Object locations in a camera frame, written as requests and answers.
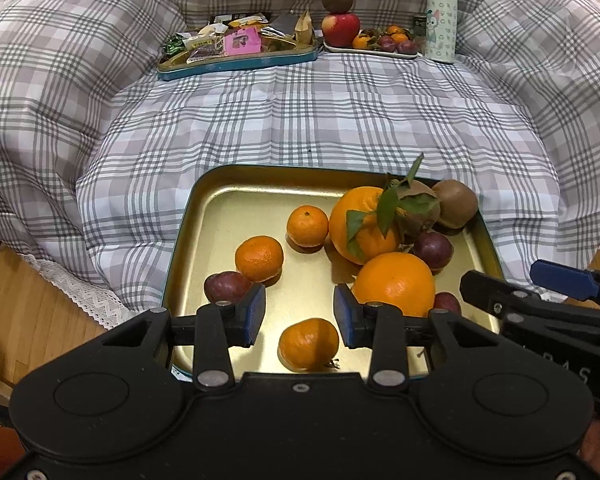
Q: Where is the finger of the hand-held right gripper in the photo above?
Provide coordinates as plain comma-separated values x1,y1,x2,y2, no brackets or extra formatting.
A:
459,270,561,328
530,259,600,308

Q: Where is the brown paper packet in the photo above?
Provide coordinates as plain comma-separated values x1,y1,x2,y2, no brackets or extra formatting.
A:
294,10,315,43

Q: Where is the white plate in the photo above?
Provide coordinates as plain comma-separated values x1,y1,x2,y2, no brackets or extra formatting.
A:
323,40,423,59

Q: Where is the purple passion fruit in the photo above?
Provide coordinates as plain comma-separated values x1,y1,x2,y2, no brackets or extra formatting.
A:
411,230,454,275
432,291,463,317
203,271,253,306

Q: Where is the grey snack packet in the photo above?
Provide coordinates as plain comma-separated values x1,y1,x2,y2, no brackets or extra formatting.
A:
267,12,297,36

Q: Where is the white lace bed skirt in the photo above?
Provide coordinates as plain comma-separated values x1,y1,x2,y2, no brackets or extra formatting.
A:
17,252,136,331

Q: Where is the teal snack tray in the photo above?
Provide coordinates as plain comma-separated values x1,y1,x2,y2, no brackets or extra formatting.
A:
157,40,318,82

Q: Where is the dark red snack packet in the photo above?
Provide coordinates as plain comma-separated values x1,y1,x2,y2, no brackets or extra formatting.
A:
187,42,226,61

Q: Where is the large orange with stem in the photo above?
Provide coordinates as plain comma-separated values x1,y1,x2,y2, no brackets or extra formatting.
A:
352,252,437,318

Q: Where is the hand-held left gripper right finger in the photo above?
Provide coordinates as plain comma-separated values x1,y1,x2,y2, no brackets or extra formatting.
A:
333,283,503,395

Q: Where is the red apple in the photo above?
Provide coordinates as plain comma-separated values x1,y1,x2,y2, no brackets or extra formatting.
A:
321,12,361,48

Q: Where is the grey plaid blanket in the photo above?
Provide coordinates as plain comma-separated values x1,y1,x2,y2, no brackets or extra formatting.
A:
0,0,600,311

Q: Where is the brown kiwi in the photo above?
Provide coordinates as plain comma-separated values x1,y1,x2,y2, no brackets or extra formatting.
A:
397,180,442,238
432,179,479,231

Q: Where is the pink snack packet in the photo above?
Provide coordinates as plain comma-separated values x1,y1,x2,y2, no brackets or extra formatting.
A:
223,27,262,55

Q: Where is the large orange with leaves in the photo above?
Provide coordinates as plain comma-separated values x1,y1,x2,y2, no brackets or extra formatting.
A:
329,154,441,266

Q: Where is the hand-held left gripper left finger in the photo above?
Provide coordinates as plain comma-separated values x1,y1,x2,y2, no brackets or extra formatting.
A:
100,282,267,394

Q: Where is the gold metal tray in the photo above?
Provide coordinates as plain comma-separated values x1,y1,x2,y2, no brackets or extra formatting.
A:
161,164,506,380

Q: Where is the pale green patterned thermos bottle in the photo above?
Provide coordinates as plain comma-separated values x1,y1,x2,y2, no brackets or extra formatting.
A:
425,0,458,63

